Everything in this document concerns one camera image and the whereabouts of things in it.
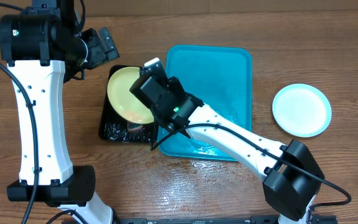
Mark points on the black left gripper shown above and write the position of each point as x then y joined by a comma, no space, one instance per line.
92,39

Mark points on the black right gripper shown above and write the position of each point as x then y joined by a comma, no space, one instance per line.
176,82

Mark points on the yellow plate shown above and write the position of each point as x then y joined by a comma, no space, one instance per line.
125,104

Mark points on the green orange sponge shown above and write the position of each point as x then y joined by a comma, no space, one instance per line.
134,127

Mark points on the light blue plate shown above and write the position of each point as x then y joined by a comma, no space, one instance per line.
302,110

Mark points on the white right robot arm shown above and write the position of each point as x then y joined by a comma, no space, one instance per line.
289,173

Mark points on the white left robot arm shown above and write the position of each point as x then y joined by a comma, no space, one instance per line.
43,52

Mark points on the teal plastic tray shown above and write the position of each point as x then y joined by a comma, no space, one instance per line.
220,76

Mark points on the black plastic tray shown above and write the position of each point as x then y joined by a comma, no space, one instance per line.
114,128

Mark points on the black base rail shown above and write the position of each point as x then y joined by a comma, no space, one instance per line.
257,219

